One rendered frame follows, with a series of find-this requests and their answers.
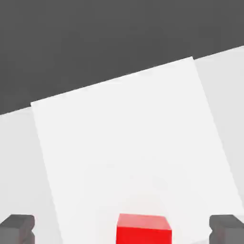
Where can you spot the small red cube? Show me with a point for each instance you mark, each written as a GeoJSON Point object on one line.
{"type": "Point", "coordinates": [144, 231]}

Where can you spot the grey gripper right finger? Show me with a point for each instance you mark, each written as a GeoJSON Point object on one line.
{"type": "Point", "coordinates": [227, 230]}

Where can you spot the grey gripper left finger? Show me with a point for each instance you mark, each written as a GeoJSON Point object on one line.
{"type": "Point", "coordinates": [16, 229]}

